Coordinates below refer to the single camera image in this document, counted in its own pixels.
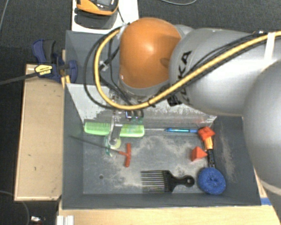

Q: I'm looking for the pale wood flat board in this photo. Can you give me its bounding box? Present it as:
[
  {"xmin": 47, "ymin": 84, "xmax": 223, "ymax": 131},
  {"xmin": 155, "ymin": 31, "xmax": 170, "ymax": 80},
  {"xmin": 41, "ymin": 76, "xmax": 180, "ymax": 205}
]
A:
[{"xmin": 14, "ymin": 63, "xmax": 69, "ymax": 204}]

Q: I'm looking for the orange and black screwdriver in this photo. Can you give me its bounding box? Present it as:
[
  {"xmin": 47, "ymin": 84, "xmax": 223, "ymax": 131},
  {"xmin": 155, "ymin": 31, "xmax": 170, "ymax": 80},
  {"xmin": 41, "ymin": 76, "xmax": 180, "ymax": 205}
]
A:
[{"xmin": 195, "ymin": 126, "xmax": 219, "ymax": 170}]

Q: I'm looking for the blue pen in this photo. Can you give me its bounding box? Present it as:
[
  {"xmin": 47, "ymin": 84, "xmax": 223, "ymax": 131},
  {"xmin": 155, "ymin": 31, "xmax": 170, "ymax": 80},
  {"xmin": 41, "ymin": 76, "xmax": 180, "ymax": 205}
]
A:
[{"xmin": 164, "ymin": 126, "xmax": 199, "ymax": 135}]

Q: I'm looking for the red T-handle thin tool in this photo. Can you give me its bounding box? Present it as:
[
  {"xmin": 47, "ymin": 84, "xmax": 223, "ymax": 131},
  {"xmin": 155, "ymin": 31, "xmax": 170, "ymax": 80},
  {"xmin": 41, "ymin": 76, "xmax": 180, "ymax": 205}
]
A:
[{"xmin": 68, "ymin": 135, "xmax": 133, "ymax": 169}]

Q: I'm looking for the blue round sponge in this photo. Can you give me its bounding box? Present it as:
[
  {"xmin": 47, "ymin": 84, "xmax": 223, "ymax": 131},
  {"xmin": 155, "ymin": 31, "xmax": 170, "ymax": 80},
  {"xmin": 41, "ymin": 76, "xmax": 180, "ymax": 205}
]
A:
[{"xmin": 196, "ymin": 166, "xmax": 228, "ymax": 196}]

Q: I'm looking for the black hair pick comb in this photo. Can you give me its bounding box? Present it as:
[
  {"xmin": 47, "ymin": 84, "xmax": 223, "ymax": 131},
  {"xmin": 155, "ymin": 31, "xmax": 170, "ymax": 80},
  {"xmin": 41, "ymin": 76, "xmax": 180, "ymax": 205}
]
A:
[{"xmin": 139, "ymin": 169, "xmax": 196, "ymax": 197}]

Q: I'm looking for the clear green plastic thing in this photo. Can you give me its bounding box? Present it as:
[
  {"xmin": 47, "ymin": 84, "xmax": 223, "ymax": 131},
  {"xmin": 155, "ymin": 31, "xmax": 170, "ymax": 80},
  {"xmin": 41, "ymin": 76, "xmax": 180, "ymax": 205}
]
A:
[{"xmin": 103, "ymin": 135, "xmax": 122, "ymax": 158}]

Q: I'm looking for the grey metal bin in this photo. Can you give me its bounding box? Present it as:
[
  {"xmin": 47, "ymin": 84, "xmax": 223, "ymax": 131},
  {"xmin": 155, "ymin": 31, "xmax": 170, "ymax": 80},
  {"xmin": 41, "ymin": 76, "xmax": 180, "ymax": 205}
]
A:
[{"xmin": 55, "ymin": 30, "xmax": 271, "ymax": 220}]

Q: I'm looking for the orange triangle block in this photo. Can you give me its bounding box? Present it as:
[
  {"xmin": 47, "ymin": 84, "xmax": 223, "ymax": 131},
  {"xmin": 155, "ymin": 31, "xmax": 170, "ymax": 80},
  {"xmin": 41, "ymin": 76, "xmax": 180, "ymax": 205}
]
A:
[{"xmin": 190, "ymin": 146, "xmax": 209, "ymax": 163}]

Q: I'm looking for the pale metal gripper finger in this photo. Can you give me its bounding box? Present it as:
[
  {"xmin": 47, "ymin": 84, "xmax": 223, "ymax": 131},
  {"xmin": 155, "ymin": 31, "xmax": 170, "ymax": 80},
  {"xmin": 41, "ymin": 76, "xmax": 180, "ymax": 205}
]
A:
[
  {"xmin": 108, "ymin": 118, "xmax": 116, "ymax": 145},
  {"xmin": 114, "ymin": 123, "xmax": 123, "ymax": 144}
]

